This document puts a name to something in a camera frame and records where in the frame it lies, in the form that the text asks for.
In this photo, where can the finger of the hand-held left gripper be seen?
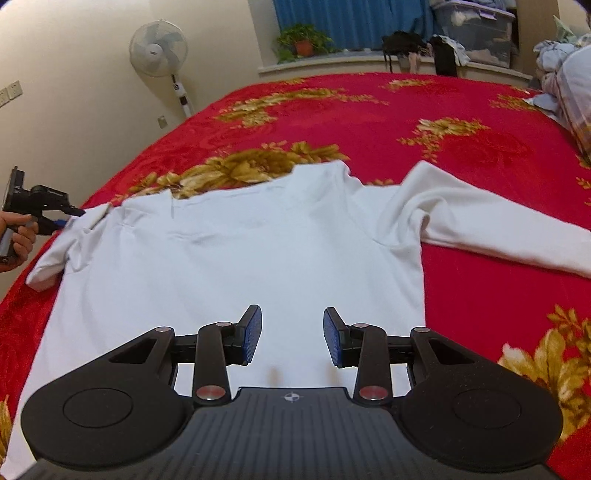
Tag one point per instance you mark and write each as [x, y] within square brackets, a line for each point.
[54, 225]
[74, 212]

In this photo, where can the white wall socket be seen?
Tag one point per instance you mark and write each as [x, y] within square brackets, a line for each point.
[2, 98]
[15, 90]

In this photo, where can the black upright case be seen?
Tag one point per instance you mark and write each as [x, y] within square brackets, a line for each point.
[444, 57]

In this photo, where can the small low wall outlet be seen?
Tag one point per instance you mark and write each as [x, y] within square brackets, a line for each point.
[162, 122]

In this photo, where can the wooden wardrobe panel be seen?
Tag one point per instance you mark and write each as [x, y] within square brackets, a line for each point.
[535, 27]

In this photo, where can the potted green plant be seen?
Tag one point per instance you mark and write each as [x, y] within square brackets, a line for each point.
[302, 41]

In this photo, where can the person's left hand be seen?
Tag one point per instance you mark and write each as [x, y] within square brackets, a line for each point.
[24, 240]

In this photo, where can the red floral blanket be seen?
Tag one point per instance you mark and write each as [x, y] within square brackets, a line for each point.
[369, 138]

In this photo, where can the white standing fan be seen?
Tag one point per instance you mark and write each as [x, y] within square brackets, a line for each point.
[154, 48]

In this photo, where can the plaid quilt pile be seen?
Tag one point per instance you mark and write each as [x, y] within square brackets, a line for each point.
[572, 78]

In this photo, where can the blue curtain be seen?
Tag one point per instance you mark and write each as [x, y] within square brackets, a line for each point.
[351, 23]

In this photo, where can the clear plastic storage box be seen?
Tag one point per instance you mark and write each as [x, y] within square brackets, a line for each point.
[475, 32]

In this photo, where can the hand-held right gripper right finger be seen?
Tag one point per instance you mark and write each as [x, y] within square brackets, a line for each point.
[333, 338]

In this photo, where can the white long-sleeved shirt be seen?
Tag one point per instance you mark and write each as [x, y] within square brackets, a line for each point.
[231, 254]

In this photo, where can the black bag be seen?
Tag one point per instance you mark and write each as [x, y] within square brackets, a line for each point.
[402, 44]

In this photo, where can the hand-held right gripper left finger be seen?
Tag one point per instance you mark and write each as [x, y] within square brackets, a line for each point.
[250, 338]

